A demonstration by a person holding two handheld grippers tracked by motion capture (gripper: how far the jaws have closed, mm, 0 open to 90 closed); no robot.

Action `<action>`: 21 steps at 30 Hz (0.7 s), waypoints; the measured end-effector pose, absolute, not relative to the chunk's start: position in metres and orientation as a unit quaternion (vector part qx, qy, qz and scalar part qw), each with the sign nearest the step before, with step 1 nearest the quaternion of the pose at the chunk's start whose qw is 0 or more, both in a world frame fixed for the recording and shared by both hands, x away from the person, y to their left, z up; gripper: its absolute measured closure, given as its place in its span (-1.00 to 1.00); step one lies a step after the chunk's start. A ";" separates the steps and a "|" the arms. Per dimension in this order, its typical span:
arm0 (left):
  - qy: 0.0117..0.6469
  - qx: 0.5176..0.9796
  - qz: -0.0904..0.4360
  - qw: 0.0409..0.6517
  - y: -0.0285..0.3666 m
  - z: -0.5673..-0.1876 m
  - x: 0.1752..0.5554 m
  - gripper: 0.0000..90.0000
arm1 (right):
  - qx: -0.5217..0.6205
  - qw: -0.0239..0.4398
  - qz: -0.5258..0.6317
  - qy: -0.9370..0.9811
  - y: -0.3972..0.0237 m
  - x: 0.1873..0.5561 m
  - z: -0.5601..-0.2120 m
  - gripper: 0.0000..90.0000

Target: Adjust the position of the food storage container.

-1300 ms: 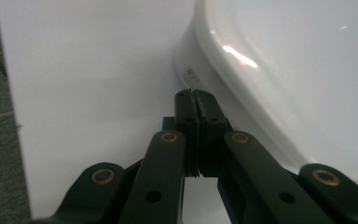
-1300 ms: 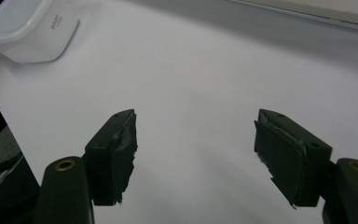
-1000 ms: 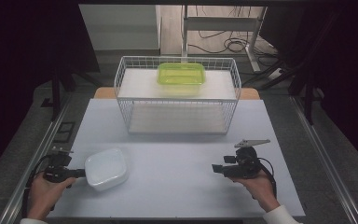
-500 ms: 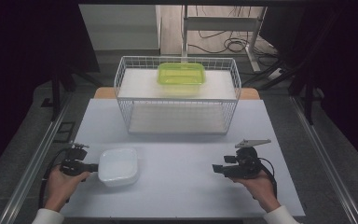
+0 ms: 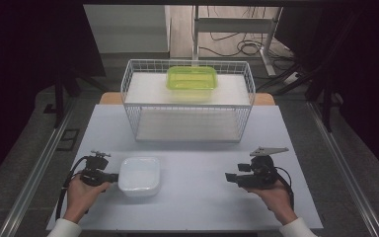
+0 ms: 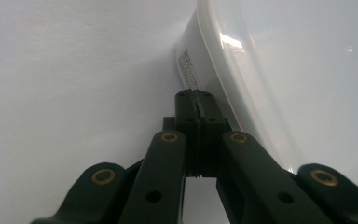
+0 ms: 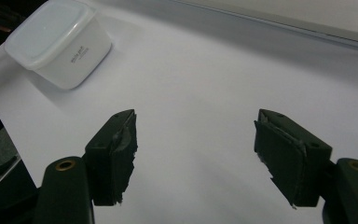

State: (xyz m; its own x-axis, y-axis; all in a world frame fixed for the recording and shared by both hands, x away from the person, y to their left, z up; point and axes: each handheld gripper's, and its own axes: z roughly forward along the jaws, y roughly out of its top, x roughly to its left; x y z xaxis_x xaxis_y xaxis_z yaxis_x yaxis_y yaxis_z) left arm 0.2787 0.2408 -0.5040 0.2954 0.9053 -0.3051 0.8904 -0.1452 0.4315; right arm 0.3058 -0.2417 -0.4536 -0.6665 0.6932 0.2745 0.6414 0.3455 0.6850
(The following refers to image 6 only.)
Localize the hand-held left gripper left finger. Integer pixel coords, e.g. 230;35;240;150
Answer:
162;89;203;178

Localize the clear plastic food container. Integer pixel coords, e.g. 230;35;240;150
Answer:
175;0;358;200

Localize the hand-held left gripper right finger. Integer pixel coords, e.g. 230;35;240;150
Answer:
193;89;231;178

